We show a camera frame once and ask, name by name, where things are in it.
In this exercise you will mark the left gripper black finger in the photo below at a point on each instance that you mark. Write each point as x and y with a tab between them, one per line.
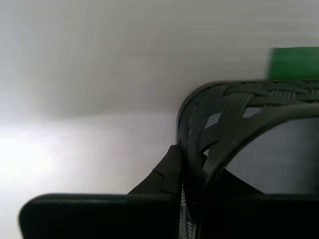
104	216
261	216

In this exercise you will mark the black woven plastic basket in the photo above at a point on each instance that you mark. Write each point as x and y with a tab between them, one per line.
231	112

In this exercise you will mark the green tape strip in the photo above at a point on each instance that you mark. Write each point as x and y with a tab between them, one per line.
294	63

